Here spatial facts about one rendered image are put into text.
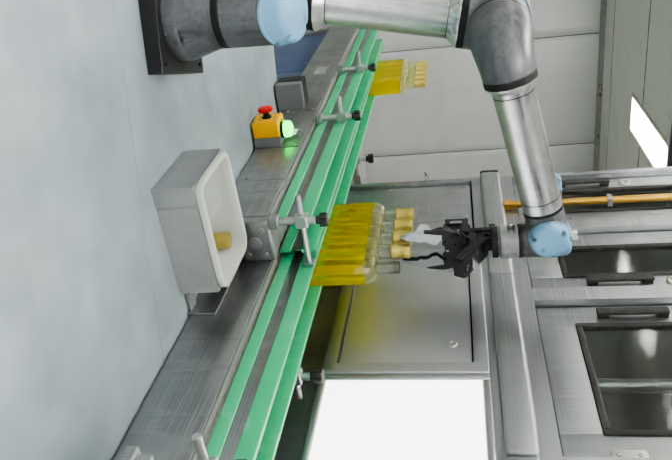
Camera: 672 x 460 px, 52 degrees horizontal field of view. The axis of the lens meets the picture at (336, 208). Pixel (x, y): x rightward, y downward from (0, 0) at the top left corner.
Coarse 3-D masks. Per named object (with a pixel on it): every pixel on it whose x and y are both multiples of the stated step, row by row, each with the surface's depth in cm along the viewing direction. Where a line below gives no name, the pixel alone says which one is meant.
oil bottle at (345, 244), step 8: (328, 240) 157; (336, 240) 156; (344, 240) 156; (352, 240) 155; (360, 240) 155; (368, 240) 154; (376, 240) 155; (328, 248) 154; (336, 248) 153; (344, 248) 153; (352, 248) 152; (360, 248) 152; (368, 248) 152; (376, 248) 153; (376, 256) 153
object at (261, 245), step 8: (248, 224) 143; (256, 224) 142; (264, 224) 142; (248, 232) 144; (256, 232) 143; (264, 232) 143; (272, 232) 145; (248, 240) 145; (256, 240) 144; (264, 240) 144; (272, 240) 144; (248, 248) 146; (256, 248) 144; (264, 248) 145; (272, 248) 145; (248, 256) 146; (256, 256) 146; (264, 256) 146; (272, 256) 146
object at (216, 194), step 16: (224, 160) 133; (208, 176) 122; (224, 176) 134; (208, 192) 136; (224, 192) 136; (208, 208) 138; (224, 208) 138; (240, 208) 139; (208, 224) 121; (224, 224) 140; (240, 224) 139; (208, 240) 123; (240, 240) 141; (224, 256) 137; (240, 256) 137; (224, 272) 132
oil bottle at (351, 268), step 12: (348, 252) 152; (360, 252) 151; (324, 264) 149; (336, 264) 148; (348, 264) 148; (360, 264) 147; (372, 264) 148; (312, 276) 150; (324, 276) 150; (336, 276) 149; (348, 276) 149; (360, 276) 148; (372, 276) 148
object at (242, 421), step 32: (288, 256) 151; (288, 288) 140; (288, 320) 130; (256, 352) 122; (288, 352) 122; (256, 384) 115; (224, 416) 109; (256, 416) 108; (224, 448) 104; (256, 448) 102
